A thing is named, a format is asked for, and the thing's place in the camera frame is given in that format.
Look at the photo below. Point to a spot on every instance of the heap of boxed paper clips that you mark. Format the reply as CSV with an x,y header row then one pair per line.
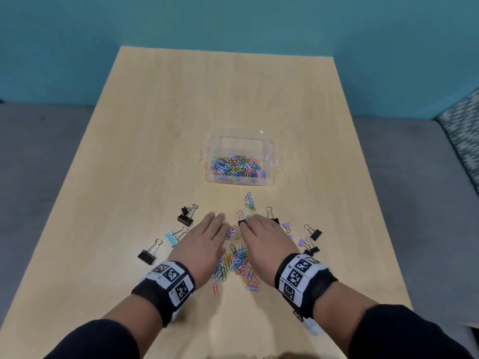
x,y
237,168

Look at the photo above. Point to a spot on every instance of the purple binder clip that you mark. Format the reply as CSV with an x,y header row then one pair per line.
x,y
286,224
301,242

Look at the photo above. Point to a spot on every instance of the person's right fingers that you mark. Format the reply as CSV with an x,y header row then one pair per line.
x,y
256,225

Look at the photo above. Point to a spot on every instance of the black marker wristband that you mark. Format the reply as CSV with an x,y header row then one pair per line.
x,y
301,282
166,286

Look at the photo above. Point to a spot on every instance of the light blue binder clip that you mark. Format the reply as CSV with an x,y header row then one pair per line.
x,y
171,239

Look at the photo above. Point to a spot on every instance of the person's left fingers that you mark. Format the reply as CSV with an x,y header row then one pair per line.
x,y
215,225

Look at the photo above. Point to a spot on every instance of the clear plastic container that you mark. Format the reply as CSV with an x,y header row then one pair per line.
x,y
239,143

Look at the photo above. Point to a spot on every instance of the pile of loose paper clips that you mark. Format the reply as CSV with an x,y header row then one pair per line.
x,y
239,263

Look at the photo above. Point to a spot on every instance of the person's right forearm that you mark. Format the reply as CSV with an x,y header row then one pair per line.
x,y
359,325

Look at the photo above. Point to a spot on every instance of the person's left hand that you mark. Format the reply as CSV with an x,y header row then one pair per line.
x,y
200,250

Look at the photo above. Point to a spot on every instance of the patterned grey white cushion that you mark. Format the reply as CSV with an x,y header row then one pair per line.
x,y
462,134

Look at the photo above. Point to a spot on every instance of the small black binder clip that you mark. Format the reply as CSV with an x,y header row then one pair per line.
x,y
241,222
184,211

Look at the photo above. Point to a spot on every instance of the person's left forearm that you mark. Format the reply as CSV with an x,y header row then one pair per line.
x,y
123,325

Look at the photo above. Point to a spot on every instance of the right black marker wristband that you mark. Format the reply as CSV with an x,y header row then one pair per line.
x,y
301,282

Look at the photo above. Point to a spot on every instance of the left black marker wristband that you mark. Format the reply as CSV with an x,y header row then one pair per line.
x,y
166,286

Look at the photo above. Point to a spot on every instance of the person's right hand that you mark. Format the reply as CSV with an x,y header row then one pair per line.
x,y
267,248

